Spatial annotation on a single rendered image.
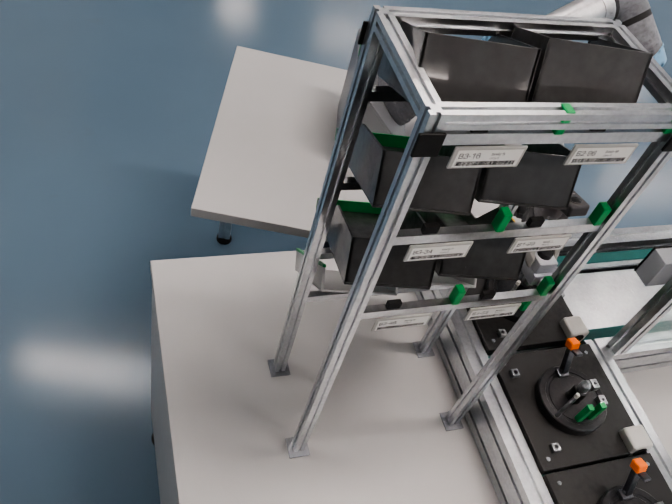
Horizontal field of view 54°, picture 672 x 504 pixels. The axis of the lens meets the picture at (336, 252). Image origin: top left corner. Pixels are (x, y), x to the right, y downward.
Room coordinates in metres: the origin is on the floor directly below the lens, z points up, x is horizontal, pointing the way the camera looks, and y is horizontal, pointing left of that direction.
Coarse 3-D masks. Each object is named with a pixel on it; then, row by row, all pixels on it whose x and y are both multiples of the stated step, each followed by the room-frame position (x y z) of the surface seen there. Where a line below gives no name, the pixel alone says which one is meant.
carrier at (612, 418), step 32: (544, 352) 0.87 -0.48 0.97; (512, 384) 0.77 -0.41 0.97; (544, 384) 0.78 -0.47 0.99; (576, 384) 0.77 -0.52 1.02; (608, 384) 0.84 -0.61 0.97; (544, 416) 0.72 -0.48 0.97; (576, 416) 0.72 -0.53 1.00; (608, 416) 0.77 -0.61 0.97; (544, 448) 0.65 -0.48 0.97; (576, 448) 0.67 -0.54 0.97; (608, 448) 0.70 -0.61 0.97; (640, 448) 0.71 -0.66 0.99
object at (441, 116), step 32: (448, 32) 0.73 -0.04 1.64; (480, 32) 0.75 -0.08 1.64; (512, 32) 0.77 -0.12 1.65; (544, 32) 0.80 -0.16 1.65; (576, 32) 0.82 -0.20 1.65; (608, 32) 0.84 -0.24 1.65; (352, 96) 0.69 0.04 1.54; (352, 128) 0.69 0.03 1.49; (416, 128) 0.55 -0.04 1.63; (448, 128) 0.55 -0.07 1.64; (480, 128) 0.57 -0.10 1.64; (512, 128) 0.59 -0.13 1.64; (544, 128) 0.61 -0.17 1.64; (576, 128) 0.63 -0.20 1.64; (608, 128) 0.65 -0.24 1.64; (640, 128) 0.67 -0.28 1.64; (416, 160) 0.54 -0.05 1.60; (640, 160) 0.71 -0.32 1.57; (640, 192) 0.70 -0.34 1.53; (320, 224) 0.69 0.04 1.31; (384, 224) 0.54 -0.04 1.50; (608, 224) 0.70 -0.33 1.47; (384, 256) 0.54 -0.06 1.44; (576, 256) 0.70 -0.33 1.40; (352, 288) 0.55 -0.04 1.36; (288, 320) 0.69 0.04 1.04; (352, 320) 0.55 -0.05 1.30; (448, 320) 0.85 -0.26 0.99; (288, 352) 0.69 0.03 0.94; (416, 352) 0.84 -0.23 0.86; (512, 352) 0.70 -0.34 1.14; (320, 384) 0.54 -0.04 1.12; (480, 384) 0.70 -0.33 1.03; (448, 416) 0.71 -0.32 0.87; (288, 448) 0.54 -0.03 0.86
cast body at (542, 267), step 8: (536, 256) 0.98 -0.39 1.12; (544, 256) 0.98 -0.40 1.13; (552, 256) 0.99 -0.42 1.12; (536, 264) 0.97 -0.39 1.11; (544, 264) 0.96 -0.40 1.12; (552, 264) 0.97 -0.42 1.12; (528, 272) 0.97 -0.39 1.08; (536, 272) 0.96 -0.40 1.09; (544, 272) 0.97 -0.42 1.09; (528, 280) 0.96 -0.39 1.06; (536, 280) 0.96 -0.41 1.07
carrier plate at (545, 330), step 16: (480, 288) 0.98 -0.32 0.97; (560, 304) 1.01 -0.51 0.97; (480, 320) 0.90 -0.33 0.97; (496, 320) 0.91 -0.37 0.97; (544, 320) 0.95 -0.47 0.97; (560, 320) 0.97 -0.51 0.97; (480, 336) 0.86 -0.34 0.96; (496, 336) 0.87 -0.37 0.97; (528, 336) 0.90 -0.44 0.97; (544, 336) 0.91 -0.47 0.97; (560, 336) 0.92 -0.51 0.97
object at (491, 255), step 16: (496, 208) 0.84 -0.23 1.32; (448, 224) 0.87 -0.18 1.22; (464, 224) 0.89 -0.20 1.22; (480, 224) 0.86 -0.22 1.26; (480, 240) 0.71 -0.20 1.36; (496, 240) 0.72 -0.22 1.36; (512, 240) 0.73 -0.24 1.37; (480, 256) 0.70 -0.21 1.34; (496, 256) 0.71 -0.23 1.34; (512, 256) 0.72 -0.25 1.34; (448, 272) 0.68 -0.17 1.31; (464, 272) 0.69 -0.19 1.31; (480, 272) 0.69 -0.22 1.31; (496, 272) 0.70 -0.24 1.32; (512, 272) 0.71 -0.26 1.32
